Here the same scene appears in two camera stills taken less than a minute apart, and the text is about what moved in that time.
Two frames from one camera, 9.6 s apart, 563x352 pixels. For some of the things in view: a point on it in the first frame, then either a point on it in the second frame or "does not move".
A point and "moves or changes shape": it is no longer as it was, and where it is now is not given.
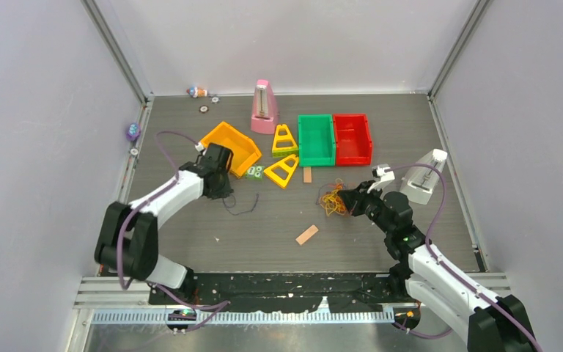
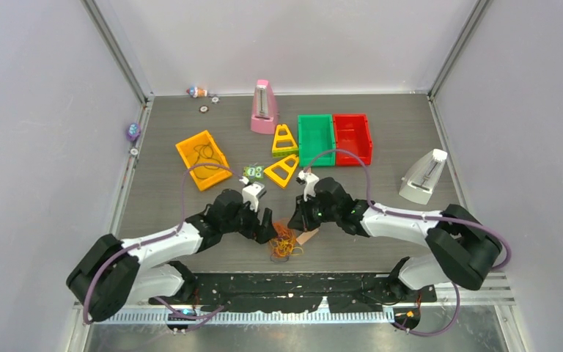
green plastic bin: [316, 140] does not move
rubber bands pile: [340, 204] moves or changes shape
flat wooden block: [306, 235] does not move
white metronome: [420, 183] does not move
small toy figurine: [196, 92] does not move
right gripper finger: [361, 187] -> [301, 205]
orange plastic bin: [245, 152] moves or changes shape
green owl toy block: [255, 172] does not move
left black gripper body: [223, 188] -> [244, 222]
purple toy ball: [133, 132] does not move
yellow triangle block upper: [284, 143] does not move
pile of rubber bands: [333, 202] moves or changes shape
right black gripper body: [371, 204] -> [318, 213]
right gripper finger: [350, 204] -> [297, 221]
